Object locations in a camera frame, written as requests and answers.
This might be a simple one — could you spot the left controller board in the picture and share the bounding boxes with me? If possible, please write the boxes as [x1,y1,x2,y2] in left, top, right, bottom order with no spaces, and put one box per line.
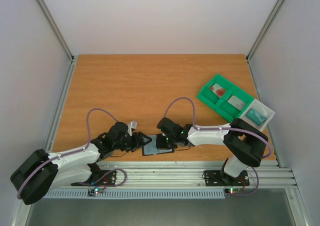
[87,188,104,197]

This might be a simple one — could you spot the right aluminium corner post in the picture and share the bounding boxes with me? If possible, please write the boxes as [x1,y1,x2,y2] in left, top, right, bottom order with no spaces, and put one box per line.
[246,0,286,64]

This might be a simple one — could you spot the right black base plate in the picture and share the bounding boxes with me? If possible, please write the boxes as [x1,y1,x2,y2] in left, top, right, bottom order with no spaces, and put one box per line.
[202,170,250,187]

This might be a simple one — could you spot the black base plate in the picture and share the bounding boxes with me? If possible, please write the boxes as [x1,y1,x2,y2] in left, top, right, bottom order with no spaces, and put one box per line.
[202,170,250,187]
[71,170,117,187]

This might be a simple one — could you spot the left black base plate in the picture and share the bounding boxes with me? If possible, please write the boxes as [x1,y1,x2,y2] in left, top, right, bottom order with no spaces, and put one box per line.
[71,170,117,187]

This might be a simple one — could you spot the right controller board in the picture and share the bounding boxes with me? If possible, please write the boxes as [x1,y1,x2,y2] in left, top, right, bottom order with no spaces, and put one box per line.
[224,187,243,195]

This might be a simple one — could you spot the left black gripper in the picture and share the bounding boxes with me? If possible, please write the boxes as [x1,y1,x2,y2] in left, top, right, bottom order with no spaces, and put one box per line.
[113,132,152,153]

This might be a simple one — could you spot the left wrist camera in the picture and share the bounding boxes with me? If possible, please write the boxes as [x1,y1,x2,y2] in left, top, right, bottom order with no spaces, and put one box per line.
[127,121,138,136]

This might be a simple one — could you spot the grey card in tray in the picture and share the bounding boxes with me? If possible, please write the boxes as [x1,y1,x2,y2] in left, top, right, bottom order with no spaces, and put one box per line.
[227,95,246,111]

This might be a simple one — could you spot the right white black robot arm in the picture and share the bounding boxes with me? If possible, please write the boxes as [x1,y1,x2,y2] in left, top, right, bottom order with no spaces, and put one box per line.
[157,117,269,186]

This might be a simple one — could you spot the green plastic sorting tray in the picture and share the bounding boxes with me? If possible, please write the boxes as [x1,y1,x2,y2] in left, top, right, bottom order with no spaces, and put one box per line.
[197,74,254,123]

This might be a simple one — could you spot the grey slotted cable duct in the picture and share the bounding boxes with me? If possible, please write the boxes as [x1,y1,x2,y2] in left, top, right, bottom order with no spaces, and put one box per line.
[44,188,225,200]

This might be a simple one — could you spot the red white card in tray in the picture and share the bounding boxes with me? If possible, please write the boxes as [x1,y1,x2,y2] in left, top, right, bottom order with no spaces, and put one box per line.
[210,83,227,98]

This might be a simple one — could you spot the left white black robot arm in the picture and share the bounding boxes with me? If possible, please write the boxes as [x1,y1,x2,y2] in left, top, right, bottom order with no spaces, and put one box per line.
[10,122,152,205]

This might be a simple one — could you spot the controller board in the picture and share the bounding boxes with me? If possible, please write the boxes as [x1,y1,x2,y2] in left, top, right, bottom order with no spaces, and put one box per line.
[224,187,243,195]
[87,188,104,197]

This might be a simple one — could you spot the left aluminium corner post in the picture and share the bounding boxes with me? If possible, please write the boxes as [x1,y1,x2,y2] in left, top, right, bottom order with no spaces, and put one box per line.
[35,0,74,63]

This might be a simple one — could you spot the teal card in bin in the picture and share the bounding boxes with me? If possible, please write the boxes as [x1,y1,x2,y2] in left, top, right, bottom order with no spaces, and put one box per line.
[245,108,267,126]

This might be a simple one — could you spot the black leather card holder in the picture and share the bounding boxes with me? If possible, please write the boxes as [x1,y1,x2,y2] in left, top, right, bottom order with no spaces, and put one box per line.
[141,134,175,156]

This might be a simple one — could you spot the clear plastic bin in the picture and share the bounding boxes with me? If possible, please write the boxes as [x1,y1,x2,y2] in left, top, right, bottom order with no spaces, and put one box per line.
[238,99,275,132]

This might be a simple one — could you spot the aluminium corner post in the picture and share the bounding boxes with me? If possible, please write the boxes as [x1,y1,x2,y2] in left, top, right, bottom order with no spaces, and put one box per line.
[35,0,74,63]
[246,0,286,64]

